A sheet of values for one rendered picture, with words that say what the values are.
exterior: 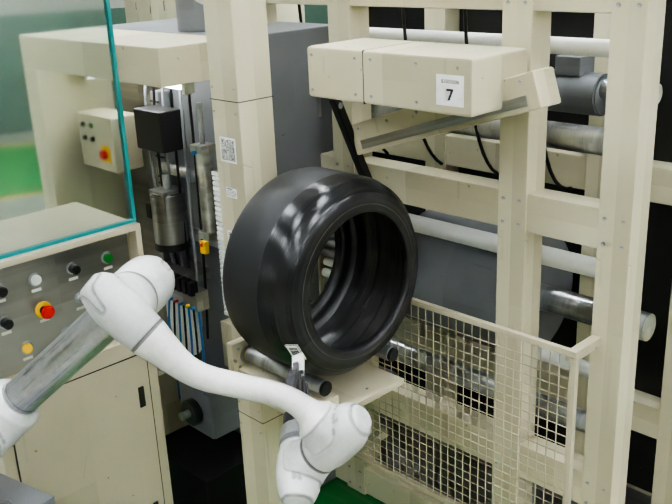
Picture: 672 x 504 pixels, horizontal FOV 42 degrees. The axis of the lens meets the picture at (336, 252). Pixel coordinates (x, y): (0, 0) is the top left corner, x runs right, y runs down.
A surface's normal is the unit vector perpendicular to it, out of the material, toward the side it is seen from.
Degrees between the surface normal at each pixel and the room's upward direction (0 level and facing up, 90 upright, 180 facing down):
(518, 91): 90
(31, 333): 90
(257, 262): 69
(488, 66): 90
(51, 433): 90
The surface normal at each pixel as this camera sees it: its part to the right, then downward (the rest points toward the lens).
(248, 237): -0.62, -0.29
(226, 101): -0.71, 0.26
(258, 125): 0.70, 0.21
